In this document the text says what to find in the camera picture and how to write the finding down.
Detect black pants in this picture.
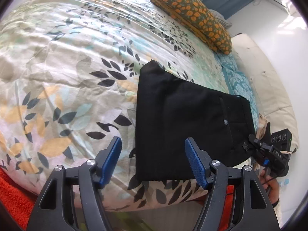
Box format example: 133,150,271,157
135,61,255,182

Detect person's right hand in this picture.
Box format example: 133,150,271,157
258,169,280,206

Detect cream padded headboard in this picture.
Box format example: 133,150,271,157
232,34,299,152

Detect orange fuzzy garment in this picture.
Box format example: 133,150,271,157
1,169,37,230

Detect teal patterned pillow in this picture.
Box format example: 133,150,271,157
215,53,259,129

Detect floral leaf bedspread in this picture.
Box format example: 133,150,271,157
1,0,228,211

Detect orange floral folded blanket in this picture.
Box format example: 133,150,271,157
150,0,232,55

